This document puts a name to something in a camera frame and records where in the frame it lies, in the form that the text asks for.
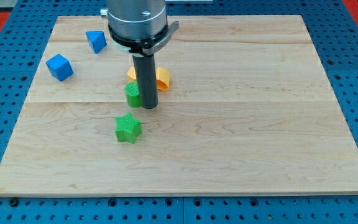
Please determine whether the green cylinder block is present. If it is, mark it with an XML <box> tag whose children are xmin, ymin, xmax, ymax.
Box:
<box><xmin>124</xmin><ymin>82</ymin><xmax>142</xmax><ymax>108</ymax></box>

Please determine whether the wooden board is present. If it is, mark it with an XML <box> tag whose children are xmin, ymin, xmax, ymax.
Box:
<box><xmin>0</xmin><ymin>15</ymin><xmax>358</xmax><ymax>198</ymax></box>

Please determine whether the blue cube block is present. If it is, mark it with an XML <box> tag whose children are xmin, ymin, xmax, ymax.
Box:
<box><xmin>46</xmin><ymin>54</ymin><xmax>74</xmax><ymax>82</ymax></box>

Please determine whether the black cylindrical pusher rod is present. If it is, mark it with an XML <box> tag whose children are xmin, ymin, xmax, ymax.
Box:
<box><xmin>132</xmin><ymin>55</ymin><xmax>158</xmax><ymax>109</ymax></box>

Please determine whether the green star block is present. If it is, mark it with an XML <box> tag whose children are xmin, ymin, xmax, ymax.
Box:
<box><xmin>114</xmin><ymin>113</ymin><xmax>142</xmax><ymax>144</ymax></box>

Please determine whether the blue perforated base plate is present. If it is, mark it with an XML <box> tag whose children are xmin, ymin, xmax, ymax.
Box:
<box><xmin>0</xmin><ymin>1</ymin><xmax>358</xmax><ymax>223</ymax></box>

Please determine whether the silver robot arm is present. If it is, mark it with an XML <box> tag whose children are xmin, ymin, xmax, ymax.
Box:
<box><xmin>100</xmin><ymin>0</ymin><xmax>179</xmax><ymax>57</ymax></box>

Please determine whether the blue triangular block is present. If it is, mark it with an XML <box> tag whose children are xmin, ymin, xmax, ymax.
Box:
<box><xmin>85</xmin><ymin>30</ymin><xmax>107</xmax><ymax>54</ymax></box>

